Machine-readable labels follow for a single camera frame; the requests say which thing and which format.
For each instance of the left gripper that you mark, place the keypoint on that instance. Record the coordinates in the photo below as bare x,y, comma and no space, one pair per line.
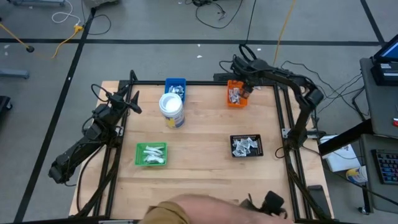
118,101

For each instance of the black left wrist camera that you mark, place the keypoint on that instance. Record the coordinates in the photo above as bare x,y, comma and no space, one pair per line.
102,111

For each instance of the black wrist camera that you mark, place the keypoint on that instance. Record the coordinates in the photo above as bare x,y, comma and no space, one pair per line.
238,63
102,111

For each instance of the person's sleeve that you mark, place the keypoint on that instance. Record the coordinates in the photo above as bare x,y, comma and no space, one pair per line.
164,213

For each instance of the black chair base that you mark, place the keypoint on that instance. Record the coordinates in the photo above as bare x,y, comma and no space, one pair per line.
4,104

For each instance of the black round floor plug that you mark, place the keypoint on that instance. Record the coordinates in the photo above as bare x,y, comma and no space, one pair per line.
30,49

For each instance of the black tablet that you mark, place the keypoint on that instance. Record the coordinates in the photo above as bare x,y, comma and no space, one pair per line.
317,196

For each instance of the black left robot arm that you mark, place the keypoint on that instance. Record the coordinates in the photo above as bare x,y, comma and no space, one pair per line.
93,133

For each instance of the black perforated strip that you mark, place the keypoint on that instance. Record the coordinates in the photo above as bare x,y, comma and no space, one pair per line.
222,77

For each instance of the black keyboard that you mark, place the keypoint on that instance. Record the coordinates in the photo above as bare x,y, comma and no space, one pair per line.
387,166

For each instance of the grey cart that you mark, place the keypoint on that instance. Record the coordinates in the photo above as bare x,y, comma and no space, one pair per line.
379,105

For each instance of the green plastic basket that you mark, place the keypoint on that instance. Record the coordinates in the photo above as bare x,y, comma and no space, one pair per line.
140,158

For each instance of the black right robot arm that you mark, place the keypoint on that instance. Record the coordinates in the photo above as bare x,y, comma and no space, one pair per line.
308,93

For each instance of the black handheld device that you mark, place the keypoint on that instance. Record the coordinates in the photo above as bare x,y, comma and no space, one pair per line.
273,200

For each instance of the black plastic basket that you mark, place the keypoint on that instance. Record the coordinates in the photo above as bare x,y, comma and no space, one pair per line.
259,152

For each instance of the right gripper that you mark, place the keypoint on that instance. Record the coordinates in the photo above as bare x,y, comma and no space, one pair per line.
249,77

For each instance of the person's forearm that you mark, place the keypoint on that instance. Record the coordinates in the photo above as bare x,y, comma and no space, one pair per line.
214,208

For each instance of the black cart leg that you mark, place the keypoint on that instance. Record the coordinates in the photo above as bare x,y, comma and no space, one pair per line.
348,140

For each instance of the grey floor base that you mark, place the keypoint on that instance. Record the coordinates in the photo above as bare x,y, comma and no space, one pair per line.
37,2
14,74

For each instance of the grey desk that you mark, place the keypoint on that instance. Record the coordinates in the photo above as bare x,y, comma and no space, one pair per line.
377,199

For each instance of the Lysol wipes canister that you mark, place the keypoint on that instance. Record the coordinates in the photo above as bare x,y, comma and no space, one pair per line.
171,105

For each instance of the black caster wheel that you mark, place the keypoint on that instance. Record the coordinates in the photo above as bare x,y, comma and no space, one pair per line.
363,210

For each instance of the person's hand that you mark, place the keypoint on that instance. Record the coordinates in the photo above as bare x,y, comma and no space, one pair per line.
264,219

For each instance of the blue plastic basket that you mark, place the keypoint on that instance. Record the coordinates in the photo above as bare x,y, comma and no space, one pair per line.
168,81

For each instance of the small white foil packet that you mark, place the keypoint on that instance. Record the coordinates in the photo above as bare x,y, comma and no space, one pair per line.
237,93
231,92
257,88
234,100

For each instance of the orange plastic basket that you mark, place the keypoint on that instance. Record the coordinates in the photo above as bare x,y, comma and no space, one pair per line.
230,105

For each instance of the yellow blue round container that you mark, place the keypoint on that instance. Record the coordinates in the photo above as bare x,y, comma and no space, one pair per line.
357,175

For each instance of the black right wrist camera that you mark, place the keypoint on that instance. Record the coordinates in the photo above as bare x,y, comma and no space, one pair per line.
238,63

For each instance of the red button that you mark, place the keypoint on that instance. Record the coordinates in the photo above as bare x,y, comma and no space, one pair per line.
395,122

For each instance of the black laptop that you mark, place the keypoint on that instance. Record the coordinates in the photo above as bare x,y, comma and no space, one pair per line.
387,70

